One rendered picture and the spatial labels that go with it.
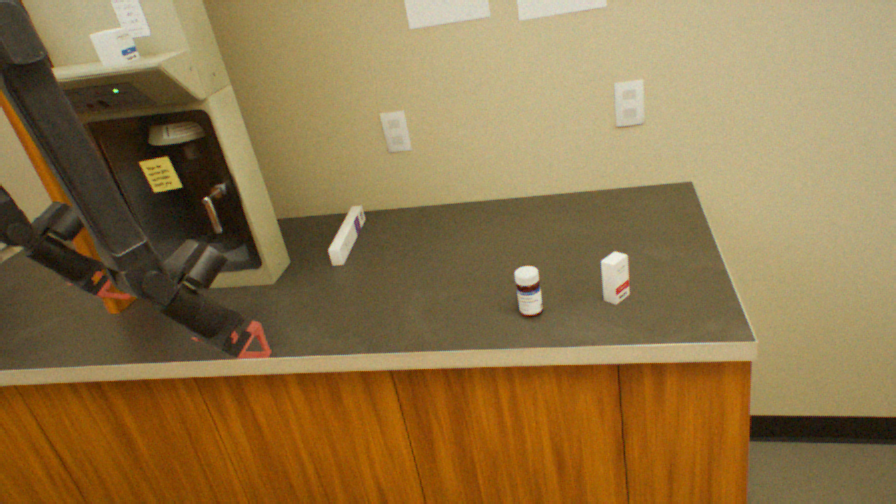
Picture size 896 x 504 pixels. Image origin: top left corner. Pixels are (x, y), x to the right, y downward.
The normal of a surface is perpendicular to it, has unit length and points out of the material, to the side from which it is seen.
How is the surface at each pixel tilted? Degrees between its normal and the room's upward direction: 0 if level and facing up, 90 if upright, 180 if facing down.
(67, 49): 90
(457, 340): 0
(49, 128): 90
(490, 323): 0
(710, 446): 90
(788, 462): 0
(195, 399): 90
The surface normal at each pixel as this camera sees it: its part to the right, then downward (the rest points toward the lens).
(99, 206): 0.74, 0.19
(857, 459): -0.17, -0.87
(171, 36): -0.17, 0.49
